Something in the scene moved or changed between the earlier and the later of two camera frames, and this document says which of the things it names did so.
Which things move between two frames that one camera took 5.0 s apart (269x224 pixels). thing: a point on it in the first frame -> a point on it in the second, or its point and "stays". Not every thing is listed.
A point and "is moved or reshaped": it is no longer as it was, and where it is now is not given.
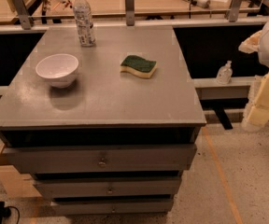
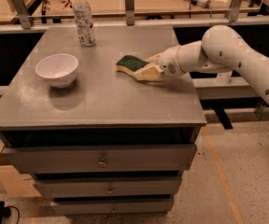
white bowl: (59, 68) stays
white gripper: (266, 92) -> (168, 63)
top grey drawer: (168, 159) stays
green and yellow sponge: (141, 67) is moved or reshaped
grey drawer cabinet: (110, 143) stays
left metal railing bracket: (19, 3) stays
